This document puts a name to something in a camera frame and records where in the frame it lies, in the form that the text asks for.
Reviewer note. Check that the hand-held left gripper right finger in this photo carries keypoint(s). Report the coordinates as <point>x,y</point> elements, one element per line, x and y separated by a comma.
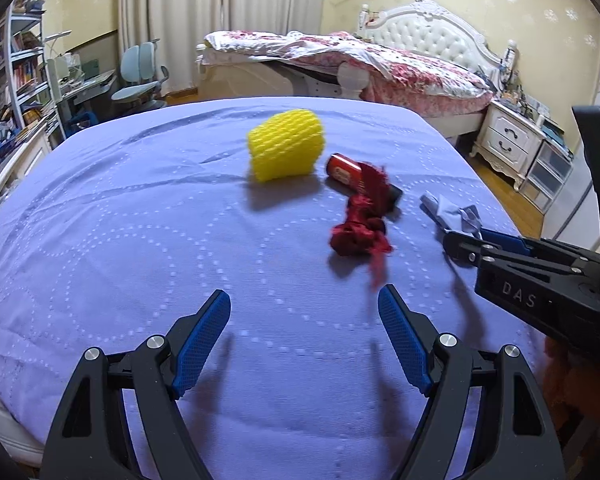
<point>402,340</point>

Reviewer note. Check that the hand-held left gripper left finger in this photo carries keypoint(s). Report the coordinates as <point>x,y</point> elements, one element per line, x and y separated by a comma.
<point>202,340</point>

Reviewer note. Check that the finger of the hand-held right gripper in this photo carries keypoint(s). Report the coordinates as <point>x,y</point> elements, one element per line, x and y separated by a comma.
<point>460,250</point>
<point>502,241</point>

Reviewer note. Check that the dark red ribbon tangle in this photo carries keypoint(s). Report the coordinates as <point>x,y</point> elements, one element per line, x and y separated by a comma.
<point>360,230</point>

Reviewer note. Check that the clear plastic drawer unit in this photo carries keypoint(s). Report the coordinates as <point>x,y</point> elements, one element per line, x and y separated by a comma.
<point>545,170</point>

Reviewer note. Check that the person's orange fuzzy garment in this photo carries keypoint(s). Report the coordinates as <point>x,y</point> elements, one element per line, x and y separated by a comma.
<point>580,385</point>

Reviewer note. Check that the white carved nightstand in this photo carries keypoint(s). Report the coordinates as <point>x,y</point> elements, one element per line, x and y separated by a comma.
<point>505,135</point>

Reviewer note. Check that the purple quilted bedspread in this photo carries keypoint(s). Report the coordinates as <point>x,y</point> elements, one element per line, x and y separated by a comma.
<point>130,220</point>

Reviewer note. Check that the pile of bedside items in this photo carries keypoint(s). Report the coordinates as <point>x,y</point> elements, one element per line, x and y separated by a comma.
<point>525,97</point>

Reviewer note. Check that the small red bottle black cap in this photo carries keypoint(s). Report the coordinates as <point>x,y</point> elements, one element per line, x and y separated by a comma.
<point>340,167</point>

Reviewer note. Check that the pink floral quilt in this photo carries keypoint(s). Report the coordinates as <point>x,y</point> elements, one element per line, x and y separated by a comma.
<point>420,75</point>

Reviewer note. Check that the yellow foam fruit net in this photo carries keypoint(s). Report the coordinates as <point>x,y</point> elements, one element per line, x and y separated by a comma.
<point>285,145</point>

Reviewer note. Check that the white bed tufted headboard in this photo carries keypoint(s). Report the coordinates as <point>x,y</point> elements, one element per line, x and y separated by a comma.
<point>430,30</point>

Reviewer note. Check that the white curved bed board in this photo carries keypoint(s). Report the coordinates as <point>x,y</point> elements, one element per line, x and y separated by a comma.
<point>15,170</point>

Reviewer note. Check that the grey study desk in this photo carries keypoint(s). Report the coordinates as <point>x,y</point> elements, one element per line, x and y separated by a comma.
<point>87,82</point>

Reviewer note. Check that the pale blue desk chair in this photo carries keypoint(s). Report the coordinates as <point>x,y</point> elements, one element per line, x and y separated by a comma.
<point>140,60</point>

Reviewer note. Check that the white bookshelf with books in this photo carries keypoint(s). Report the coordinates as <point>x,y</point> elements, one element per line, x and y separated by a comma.
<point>25,67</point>

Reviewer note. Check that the cream curtains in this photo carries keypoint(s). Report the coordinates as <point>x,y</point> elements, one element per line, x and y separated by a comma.
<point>180,10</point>

